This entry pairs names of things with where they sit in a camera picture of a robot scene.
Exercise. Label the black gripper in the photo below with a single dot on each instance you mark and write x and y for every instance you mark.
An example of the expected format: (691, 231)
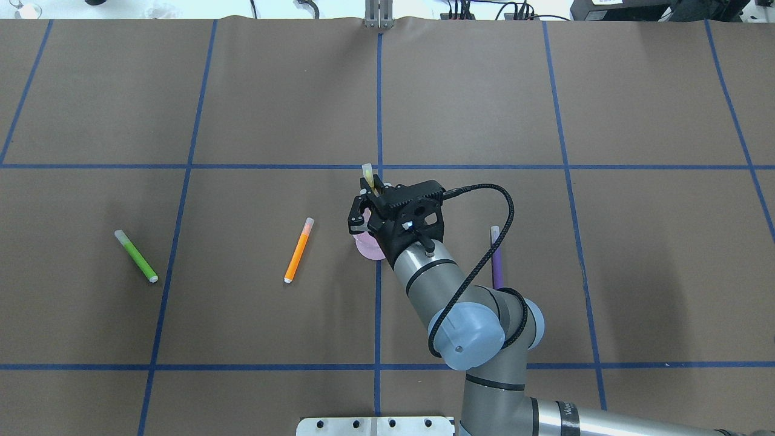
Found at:
(385, 235)

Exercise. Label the yellow marker pen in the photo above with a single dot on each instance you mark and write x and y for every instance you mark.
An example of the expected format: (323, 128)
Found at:
(369, 176)

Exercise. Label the orange marker pen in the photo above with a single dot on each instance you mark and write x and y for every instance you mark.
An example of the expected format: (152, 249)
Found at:
(299, 250)

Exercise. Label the purple marker pen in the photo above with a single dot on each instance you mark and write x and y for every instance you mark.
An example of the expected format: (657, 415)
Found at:
(496, 261)

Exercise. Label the green marker pen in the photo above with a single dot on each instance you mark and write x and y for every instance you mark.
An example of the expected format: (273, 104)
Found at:
(136, 256)

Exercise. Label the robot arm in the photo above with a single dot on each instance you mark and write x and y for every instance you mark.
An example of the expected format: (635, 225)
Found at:
(484, 332)

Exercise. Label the pink mesh pen holder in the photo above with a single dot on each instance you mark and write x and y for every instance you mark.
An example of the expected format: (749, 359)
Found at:
(367, 245)

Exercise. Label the grey aluminium post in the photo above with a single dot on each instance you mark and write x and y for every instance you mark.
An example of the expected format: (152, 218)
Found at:
(379, 14)

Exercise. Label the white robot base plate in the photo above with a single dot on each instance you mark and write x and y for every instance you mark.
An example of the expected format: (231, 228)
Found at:
(407, 425)

